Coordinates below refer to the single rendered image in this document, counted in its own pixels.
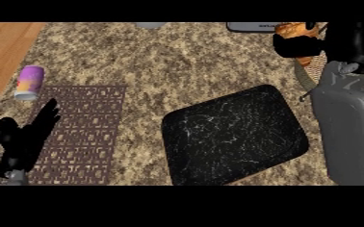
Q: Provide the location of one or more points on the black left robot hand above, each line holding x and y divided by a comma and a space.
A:
26, 141

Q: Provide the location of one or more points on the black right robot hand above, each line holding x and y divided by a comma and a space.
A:
344, 41

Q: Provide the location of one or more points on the golden brown croissant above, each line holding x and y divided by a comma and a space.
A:
290, 29

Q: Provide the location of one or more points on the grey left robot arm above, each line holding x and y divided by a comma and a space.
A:
17, 178

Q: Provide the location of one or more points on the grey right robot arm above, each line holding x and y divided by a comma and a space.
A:
341, 128

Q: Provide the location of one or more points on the black marble tray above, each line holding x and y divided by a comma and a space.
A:
234, 134

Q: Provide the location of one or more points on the brown patterned placemat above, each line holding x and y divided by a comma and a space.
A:
80, 134

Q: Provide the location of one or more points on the purple can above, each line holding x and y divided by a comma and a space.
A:
30, 81

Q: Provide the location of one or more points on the grey appliance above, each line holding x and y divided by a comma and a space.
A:
249, 26

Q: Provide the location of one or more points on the pale grey object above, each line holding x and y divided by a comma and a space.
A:
150, 24

